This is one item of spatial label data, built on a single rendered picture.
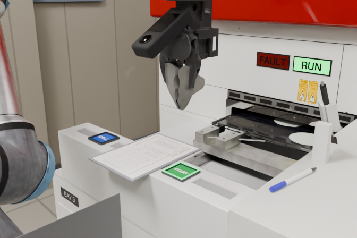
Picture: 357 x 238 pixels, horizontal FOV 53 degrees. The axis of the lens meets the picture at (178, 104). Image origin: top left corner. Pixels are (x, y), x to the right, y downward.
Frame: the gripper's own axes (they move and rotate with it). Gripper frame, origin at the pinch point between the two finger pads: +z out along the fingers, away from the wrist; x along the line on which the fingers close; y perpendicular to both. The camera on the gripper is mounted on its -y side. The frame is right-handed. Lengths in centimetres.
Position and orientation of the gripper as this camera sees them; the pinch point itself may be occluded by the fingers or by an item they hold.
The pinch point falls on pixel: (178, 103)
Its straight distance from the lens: 67.8
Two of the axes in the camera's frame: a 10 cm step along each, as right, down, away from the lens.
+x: -7.3, -2.0, 6.5
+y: 6.8, -2.1, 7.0
